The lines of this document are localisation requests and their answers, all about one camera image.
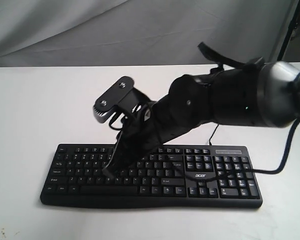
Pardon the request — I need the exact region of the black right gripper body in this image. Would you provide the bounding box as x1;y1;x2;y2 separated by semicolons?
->
119;99;190;150

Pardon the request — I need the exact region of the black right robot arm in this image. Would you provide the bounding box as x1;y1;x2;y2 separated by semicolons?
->
95;43;300;179

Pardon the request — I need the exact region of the black acer keyboard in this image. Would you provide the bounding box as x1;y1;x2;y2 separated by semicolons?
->
40;144;263;209

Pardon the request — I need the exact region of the grey backdrop cloth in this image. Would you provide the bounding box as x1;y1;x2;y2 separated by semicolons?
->
0;0;295;67

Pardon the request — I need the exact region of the black backdrop stand pole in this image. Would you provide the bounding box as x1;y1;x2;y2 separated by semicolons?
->
275;0;300;61

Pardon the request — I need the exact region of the silver black wrist camera mount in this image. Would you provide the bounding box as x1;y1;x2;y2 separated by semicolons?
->
93;76;150;126

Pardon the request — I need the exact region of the black keyboard usb cable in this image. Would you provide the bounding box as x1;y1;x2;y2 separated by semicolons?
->
208;122;220;146

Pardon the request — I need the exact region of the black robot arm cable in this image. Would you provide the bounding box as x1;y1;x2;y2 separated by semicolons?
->
174;118;300;181

